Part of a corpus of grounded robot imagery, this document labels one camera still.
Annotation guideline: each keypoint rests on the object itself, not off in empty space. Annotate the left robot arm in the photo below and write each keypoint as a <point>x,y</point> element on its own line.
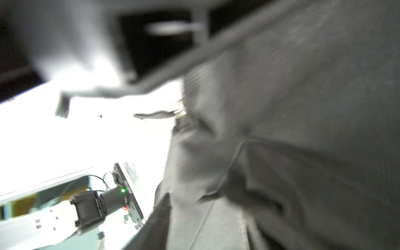
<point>55,224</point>

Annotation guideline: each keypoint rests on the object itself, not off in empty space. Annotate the black backpack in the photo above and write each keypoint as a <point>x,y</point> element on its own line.
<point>291,137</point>

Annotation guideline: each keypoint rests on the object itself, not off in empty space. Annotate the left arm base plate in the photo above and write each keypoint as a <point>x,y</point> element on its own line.
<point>124,183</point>

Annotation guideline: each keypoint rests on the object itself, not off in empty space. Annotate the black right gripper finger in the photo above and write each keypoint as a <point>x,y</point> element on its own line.
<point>154,234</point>

